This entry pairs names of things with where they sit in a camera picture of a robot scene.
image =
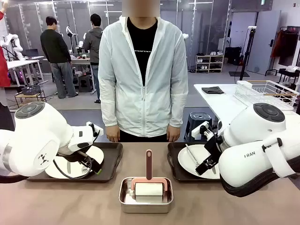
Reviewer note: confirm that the black step stool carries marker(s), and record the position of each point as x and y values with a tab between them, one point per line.
84	84

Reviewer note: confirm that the black suitcase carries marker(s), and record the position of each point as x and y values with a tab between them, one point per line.
233	56

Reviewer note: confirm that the dark brown serving tray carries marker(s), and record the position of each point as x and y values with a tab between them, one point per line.
112	152
173	168

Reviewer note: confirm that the white shoe rack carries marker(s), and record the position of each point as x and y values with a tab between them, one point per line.
210	62

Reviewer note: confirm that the silver fork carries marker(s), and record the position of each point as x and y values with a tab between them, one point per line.
84	169
191	154

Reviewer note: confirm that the rust red hanging garment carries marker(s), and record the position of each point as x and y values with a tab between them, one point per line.
277	44

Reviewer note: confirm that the mannequin in red dress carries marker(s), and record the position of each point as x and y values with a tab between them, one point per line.
3	70

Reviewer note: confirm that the black camera tripod stand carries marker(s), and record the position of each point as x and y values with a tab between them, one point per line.
247	51

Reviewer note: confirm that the man in dark green sweater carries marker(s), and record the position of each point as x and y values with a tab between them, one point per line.
55	47

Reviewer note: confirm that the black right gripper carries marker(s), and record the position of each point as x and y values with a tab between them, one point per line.
213	147

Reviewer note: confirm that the white table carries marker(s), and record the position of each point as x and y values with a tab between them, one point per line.
218	103

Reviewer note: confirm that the person's right hand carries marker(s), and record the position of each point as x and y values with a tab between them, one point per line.
113	135

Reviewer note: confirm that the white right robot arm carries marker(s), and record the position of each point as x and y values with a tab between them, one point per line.
253	161

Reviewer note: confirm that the dark blue plastic stool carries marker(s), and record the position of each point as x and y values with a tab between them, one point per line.
198	116

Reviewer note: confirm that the white desk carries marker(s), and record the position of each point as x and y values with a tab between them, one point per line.
23	62

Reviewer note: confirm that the white round plate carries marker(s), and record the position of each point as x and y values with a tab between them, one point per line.
186	160
96	154

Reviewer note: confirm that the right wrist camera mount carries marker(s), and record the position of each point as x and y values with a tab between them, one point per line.
199	131

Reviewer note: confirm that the silver table knife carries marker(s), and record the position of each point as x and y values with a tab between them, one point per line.
214	170

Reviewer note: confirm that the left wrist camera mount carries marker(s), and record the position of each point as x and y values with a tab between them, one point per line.
95	128

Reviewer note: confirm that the person's right forearm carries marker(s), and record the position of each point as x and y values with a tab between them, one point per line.
109	112

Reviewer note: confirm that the pink lint roller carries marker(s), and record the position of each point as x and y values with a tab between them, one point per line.
149	164

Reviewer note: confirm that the person in white jacket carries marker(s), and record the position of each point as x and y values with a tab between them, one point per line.
143	93

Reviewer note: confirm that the cluttered work table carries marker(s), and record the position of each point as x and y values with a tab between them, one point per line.
80	61

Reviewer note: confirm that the rectangular steel container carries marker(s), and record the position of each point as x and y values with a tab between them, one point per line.
145	207

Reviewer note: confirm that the person's left hand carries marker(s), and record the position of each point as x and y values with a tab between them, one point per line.
174	134

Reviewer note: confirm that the person's left forearm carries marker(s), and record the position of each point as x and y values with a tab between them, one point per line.
178	112

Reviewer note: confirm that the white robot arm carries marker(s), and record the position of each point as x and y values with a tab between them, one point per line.
17	47

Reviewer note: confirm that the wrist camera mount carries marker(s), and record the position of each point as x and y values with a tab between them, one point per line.
95	128
199	131

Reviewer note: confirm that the small wooden stand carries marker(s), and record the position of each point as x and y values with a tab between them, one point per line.
28	95

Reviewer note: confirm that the man in grey hoodie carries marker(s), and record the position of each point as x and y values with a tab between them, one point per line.
92	42

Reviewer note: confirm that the dark grey folded cloth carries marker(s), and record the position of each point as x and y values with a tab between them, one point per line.
212	90

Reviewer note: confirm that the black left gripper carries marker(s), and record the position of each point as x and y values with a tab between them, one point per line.
87	159

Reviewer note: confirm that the black side table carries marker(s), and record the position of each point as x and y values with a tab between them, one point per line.
284	72

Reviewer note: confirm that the white plastic cutlery holder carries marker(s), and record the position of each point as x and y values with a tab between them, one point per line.
243	87

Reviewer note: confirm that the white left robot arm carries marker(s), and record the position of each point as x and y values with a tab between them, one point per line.
39	131

